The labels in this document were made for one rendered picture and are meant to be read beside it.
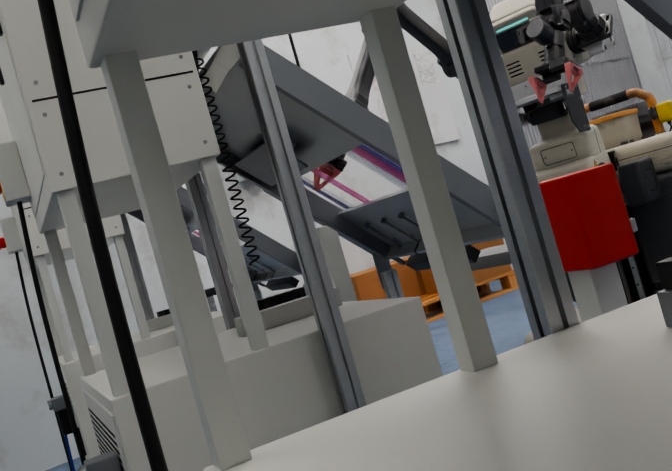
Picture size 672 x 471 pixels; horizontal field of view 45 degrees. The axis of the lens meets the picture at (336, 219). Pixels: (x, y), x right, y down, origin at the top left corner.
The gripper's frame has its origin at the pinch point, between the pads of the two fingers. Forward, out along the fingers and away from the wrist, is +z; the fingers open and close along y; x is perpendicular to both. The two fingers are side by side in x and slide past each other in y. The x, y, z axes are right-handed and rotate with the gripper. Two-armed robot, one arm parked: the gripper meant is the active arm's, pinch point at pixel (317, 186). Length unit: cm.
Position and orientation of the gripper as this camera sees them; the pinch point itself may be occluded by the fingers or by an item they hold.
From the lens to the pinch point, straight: 228.1
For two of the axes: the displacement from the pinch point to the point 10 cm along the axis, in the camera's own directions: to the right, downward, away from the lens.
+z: -4.4, 8.5, -2.9
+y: 3.6, -1.3, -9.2
